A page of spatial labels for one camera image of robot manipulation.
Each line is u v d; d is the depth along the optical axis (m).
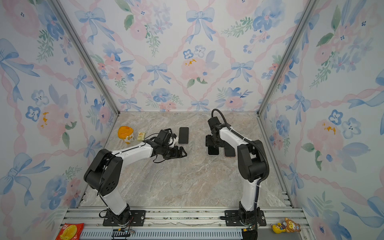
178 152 0.82
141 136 1.04
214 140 0.82
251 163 0.52
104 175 0.48
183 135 1.07
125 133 0.95
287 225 0.70
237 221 0.73
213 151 0.92
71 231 0.69
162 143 0.74
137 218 0.74
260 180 0.53
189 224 0.73
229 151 0.98
